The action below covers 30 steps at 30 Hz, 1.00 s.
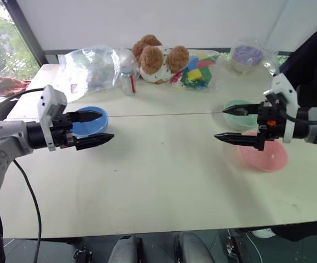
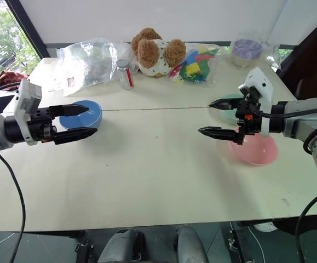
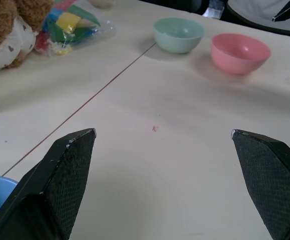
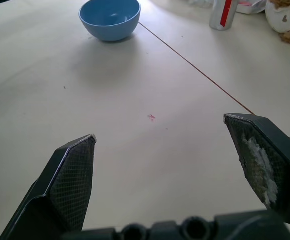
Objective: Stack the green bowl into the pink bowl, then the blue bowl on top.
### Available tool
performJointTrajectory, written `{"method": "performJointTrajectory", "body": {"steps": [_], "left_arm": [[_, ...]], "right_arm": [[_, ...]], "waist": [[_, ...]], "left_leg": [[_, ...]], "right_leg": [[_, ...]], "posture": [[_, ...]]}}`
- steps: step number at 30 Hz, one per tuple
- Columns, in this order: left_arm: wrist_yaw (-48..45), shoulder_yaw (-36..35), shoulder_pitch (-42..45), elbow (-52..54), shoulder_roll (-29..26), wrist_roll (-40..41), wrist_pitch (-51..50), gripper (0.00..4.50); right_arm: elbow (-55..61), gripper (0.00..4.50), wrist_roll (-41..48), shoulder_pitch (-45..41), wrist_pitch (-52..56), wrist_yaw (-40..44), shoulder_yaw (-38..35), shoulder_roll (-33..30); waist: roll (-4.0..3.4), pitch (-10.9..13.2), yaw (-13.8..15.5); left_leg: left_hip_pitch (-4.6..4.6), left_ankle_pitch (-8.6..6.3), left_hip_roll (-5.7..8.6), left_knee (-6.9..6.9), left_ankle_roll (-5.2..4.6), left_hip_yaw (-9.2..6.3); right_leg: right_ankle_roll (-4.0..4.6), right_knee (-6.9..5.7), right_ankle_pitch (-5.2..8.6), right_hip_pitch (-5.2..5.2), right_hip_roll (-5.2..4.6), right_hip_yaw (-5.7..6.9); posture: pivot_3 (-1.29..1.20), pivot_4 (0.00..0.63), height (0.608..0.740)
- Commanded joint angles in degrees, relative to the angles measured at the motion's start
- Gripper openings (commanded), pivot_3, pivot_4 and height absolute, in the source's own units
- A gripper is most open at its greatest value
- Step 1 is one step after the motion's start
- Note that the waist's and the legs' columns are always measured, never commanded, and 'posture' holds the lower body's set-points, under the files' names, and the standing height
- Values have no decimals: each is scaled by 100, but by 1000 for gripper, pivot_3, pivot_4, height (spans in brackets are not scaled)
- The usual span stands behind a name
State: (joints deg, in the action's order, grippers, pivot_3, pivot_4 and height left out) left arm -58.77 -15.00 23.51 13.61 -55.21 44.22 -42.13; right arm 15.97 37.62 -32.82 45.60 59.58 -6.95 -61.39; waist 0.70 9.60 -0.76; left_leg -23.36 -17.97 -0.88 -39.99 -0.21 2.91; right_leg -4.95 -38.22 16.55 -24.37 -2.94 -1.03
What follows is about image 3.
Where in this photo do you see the white and black robot body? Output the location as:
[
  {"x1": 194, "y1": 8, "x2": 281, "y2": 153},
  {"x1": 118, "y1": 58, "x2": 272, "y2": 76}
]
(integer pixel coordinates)
[{"x1": 201, "y1": 0, "x2": 290, "y2": 38}]

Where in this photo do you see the pink plastic bowl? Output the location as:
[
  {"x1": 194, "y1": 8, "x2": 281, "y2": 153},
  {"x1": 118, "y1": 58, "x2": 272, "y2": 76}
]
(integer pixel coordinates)
[{"x1": 210, "y1": 33, "x2": 271, "y2": 76}]

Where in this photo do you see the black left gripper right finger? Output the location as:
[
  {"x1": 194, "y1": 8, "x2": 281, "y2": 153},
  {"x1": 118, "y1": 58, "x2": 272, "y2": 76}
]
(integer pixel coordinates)
[{"x1": 230, "y1": 128, "x2": 290, "y2": 240}]

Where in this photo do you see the beige round object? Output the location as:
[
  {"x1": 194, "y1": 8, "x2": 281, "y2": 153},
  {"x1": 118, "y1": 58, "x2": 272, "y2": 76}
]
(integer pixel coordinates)
[{"x1": 88, "y1": 0, "x2": 117, "y2": 10}]

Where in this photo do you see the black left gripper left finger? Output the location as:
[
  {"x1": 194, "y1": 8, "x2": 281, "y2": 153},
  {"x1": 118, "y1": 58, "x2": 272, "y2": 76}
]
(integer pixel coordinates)
[{"x1": 0, "y1": 128, "x2": 97, "y2": 240}]

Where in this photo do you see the brown teddy bear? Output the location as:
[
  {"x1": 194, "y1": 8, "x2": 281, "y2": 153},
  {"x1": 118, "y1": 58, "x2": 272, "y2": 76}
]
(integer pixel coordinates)
[{"x1": 0, "y1": 0, "x2": 54, "y2": 74}]

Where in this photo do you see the green plastic bowl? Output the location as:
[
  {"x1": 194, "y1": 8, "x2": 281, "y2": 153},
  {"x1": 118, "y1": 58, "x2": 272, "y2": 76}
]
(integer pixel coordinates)
[{"x1": 153, "y1": 17, "x2": 206, "y2": 55}]

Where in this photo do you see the bag of colourful blocks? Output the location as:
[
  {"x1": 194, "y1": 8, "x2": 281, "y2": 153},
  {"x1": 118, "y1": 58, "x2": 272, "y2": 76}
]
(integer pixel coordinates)
[{"x1": 32, "y1": 0, "x2": 117, "y2": 57}]

